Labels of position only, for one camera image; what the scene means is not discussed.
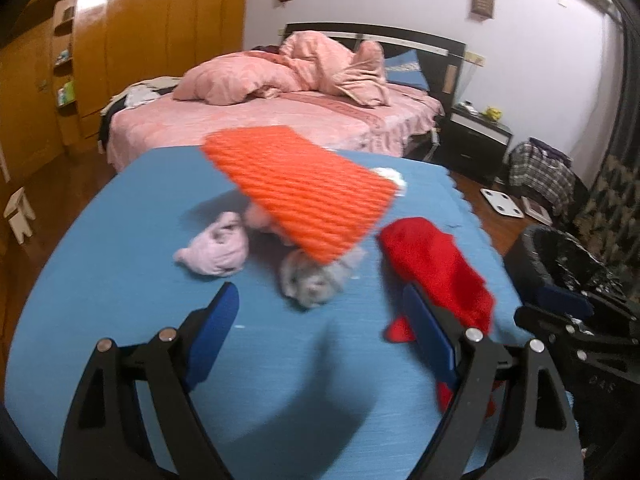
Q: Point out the black bed headboard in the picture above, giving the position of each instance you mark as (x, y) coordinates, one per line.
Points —
(440, 60)

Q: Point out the white bathroom scale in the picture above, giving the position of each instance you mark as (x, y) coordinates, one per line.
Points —
(501, 202)

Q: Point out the blue pillow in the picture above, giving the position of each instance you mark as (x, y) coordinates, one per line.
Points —
(407, 70)

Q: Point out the black nightstand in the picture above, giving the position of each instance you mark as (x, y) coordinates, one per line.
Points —
(475, 145)

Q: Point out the plaid bag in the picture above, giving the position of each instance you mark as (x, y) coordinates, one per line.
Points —
(542, 175)

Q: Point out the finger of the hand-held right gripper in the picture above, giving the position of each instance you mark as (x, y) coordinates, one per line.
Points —
(542, 322)
(570, 300)

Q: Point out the pink duvet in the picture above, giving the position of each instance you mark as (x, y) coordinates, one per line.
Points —
(240, 77)

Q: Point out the white wooden stool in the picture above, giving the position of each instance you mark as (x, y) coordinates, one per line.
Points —
(20, 212)

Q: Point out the wardrobe open shelf unit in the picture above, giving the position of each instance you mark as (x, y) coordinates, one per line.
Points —
(65, 55)

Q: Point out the small white paper scrap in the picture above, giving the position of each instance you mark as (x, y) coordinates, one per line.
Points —
(390, 176)

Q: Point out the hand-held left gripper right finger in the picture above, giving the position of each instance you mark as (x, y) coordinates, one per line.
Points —
(427, 325)

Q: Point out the flat framed box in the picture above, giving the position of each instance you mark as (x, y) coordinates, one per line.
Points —
(537, 211)

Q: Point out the bin with black liner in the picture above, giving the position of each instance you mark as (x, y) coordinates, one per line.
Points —
(560, 255)

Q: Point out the wall socket strip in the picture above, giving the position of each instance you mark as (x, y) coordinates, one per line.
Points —
(475, 58)

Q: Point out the patterned dark curtain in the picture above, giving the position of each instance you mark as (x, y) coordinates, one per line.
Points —
(610, 205)

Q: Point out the bed with pink sheet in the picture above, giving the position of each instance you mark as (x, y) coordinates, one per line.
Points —
(280, 120)

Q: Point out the pink face mask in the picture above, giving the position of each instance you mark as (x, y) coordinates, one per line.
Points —
(212, 247)

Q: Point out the orange foam net sleeve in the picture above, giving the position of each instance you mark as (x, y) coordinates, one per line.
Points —
(300, 190)

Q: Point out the yellow plush toy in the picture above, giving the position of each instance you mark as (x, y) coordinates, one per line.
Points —
(493, 113)

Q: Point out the white tissue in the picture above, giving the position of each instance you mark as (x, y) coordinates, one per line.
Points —
(312, 280)

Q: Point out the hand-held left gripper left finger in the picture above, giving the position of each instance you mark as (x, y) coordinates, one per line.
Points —
(215, 325)

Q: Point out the pile of clothes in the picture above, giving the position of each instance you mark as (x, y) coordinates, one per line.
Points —
(140, 92)

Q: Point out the wooden wardrobe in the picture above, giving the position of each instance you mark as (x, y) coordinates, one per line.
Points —
(150, 35)

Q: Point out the small white device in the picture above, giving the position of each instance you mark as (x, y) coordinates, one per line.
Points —
(468, 107)

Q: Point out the red plastic bag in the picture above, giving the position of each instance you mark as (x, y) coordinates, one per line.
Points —
(435, 260)

